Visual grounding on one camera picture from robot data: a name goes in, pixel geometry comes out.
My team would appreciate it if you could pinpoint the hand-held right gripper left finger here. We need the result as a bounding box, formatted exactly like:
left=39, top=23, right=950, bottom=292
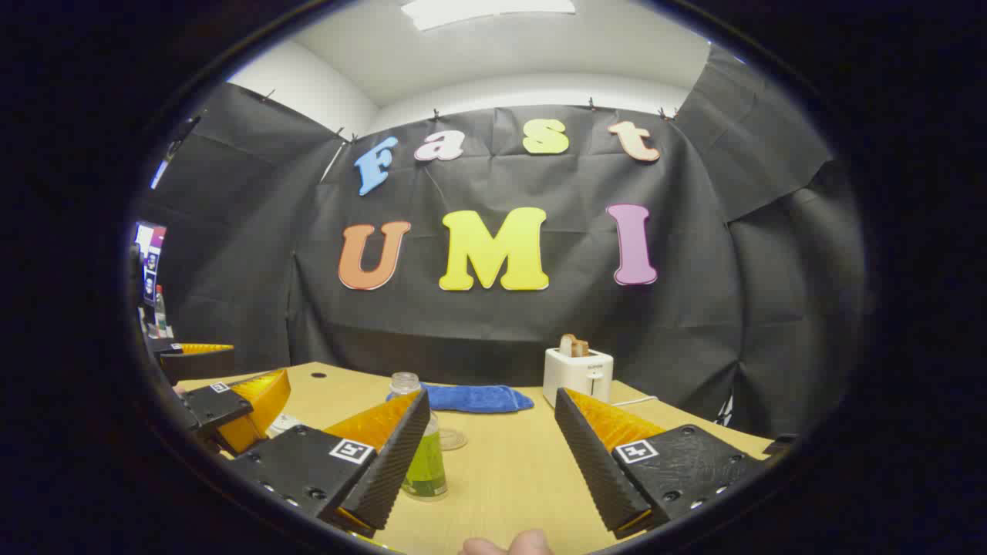
left=226, top=389, right=431, bottom=539

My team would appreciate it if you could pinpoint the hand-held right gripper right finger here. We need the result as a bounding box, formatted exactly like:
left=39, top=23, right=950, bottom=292
left=555, top=388, right=772, bottom=540

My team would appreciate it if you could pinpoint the green label water bottle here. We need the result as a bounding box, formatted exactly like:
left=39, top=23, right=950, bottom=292
left=389, top=372, right=449, bottom=499

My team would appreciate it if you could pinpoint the white toaster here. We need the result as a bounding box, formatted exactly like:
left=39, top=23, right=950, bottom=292
left=543, top=347, right=615, bottom=409

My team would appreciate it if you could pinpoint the blue towel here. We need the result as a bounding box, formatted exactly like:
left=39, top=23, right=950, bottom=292
left=386, top=383, right=534, bottom=415

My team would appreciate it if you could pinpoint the computer monitor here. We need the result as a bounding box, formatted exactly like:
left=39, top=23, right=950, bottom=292
left=134, top=221, right=167, bottom=306

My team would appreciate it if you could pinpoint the black backdrop cloth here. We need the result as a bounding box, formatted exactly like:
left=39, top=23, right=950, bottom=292
left=127, top=42, right=868, bottom=440

